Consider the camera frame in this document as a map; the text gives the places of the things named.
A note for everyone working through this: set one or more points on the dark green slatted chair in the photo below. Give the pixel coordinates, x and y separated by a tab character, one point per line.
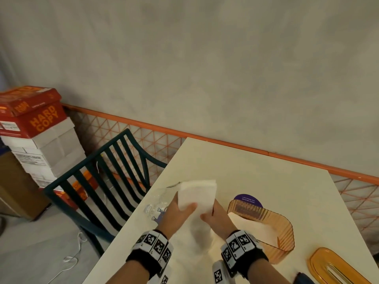
118	186

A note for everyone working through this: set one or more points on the stack of white napkins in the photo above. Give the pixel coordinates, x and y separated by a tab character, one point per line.
197	195

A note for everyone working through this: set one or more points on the person's left hand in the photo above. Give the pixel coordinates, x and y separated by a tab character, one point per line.
170	217

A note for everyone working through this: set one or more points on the purple round label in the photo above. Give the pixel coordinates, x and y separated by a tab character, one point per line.
248	199

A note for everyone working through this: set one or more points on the clear plastic wrapper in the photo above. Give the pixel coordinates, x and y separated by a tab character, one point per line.
158	204

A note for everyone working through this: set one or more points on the person's right forearm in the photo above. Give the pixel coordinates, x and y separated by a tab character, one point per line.
269	272

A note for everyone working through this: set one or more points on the red paper box lid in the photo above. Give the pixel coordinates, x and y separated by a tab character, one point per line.
35	115

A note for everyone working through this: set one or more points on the white paper carton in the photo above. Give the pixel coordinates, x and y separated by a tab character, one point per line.
56	150

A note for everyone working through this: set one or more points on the left wrist marker tracker band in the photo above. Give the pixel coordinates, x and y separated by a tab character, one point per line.
154	244

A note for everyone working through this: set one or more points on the brown cardboard box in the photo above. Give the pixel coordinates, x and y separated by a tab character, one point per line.
17	189

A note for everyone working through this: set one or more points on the orange ribbed holder lid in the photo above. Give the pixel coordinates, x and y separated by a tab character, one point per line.
325	263

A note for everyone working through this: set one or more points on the person's left thumb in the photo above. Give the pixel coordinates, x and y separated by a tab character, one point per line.
189	207

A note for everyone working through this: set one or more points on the person's right thumb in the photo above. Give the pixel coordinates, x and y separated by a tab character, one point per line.
206	217

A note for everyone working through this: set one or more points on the wrist marker tracker band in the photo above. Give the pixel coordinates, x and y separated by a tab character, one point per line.
239	245
154	244

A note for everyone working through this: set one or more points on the person's right hand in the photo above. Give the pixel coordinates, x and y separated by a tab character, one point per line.
220	223

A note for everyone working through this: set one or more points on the orange plastic object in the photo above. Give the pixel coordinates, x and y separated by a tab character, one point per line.
84	181

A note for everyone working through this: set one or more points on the person's left forearm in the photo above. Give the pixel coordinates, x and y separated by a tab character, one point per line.
128	273

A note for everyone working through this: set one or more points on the dark blue object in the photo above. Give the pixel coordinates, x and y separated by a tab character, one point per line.
302	278

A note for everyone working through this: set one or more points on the right wrist marker tracker band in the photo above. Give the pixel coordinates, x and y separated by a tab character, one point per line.
239	245

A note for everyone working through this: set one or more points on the orange ribbed napkin holder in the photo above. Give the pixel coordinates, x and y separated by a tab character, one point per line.
282	233

